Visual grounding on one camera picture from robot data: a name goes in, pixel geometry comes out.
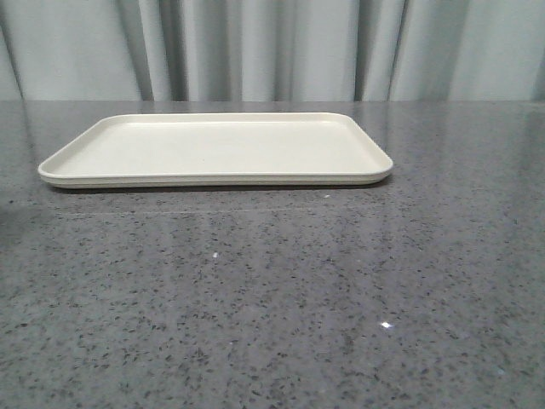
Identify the pale grey pleated curtain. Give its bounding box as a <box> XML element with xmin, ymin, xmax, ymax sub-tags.
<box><xmin>1</xmin><ymin>1</ymin><xmax>544</xmax><ymax>101</ymax></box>

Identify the cream rectangular plastic tray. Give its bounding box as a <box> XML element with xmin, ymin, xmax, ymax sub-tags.
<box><xmin>38</xmin><ymin>112</ymin><xmax>393</xmax><ymax>188</ymax></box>

